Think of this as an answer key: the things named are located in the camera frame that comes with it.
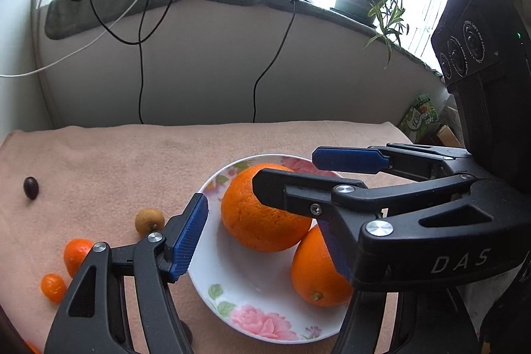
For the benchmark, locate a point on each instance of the white floral plate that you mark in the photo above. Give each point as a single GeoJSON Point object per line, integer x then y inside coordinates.
{"type": "Point", "coordinates": [249, 287]}

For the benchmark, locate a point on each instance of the white lace cloth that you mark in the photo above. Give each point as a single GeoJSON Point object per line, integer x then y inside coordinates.
{"type": "Point", "coordinates": [450, 111]}

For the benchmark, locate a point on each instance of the small oval kumquat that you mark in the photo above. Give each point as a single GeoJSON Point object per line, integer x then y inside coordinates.
{"type": "Point", "coordinates": [53, 287]}

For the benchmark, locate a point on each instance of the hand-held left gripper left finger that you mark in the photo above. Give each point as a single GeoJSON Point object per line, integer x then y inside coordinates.
{"type": "Point", "coordinates": [188, 238]}

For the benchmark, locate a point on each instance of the large round orange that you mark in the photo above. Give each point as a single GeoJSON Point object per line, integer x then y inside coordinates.
{"type": "Point", "coordinates": [257, 213]}

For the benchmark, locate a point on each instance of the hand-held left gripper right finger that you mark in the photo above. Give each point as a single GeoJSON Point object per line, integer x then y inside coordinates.
{"type": "Point", "coordinates": [338, 258]}

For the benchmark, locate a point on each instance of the brown kiwi fruit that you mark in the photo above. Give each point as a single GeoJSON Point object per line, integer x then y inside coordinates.
{"type": "Point", "coordinates": [148, 221]}

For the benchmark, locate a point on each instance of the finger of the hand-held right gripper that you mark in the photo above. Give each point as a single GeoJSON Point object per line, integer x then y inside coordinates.
{"type": "Point", "coordinates": [290, 192]}
{"type": "Point", "coordinates": [348, 160]}

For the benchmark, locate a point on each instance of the large oval orange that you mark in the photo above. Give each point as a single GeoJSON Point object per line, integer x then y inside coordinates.
{"type": "Point", "coordinates": [311, 271]}

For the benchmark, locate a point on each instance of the cardboard box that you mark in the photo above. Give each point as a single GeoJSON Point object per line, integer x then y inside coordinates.
{"type": "Point", "coordinates": [446, 135]}

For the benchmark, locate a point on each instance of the green snack packet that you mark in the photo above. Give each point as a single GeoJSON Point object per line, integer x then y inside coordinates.
{"type": "Point", "coordinates": [419, 117]}

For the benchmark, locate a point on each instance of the small dark plum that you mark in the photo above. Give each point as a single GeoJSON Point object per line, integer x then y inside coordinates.
{"type": "Point", "coordinates": [31, 188]}

